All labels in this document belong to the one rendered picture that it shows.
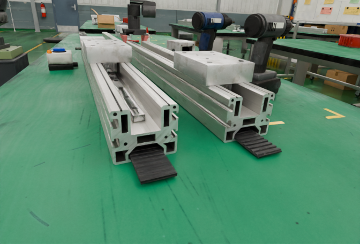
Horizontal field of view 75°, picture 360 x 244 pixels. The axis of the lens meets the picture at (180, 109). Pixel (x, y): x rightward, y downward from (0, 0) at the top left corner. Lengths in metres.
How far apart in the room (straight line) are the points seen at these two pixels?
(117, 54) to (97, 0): 11.41
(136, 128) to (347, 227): 0.29
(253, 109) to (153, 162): 0.22
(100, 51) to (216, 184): 0.43
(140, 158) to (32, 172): 0.15
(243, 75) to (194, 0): 12.36
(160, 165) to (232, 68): 0.24
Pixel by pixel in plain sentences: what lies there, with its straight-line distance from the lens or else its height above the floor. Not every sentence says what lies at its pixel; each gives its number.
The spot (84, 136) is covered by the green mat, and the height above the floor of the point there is 0.78.
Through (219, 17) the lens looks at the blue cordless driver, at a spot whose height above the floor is 0.98.
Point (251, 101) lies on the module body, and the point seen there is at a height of 0.84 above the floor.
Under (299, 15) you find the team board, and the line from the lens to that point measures 4.22.
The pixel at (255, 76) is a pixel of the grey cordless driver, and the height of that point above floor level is 0.84.
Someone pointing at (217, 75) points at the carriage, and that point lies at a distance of 0.45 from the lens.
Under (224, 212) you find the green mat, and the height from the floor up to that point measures 0.78.
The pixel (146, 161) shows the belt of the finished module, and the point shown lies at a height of 0.79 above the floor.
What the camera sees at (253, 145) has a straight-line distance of 0.42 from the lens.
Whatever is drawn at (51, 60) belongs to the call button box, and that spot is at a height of 0.82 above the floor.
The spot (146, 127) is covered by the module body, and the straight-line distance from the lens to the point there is 0.36.
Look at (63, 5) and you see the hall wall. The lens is 12.08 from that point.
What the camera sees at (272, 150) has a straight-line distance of 0.42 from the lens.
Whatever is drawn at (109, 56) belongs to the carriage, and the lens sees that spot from 0.63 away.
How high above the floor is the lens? 0.99
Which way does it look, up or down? 22 degrees down
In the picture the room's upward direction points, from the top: 3 degrees clockwise
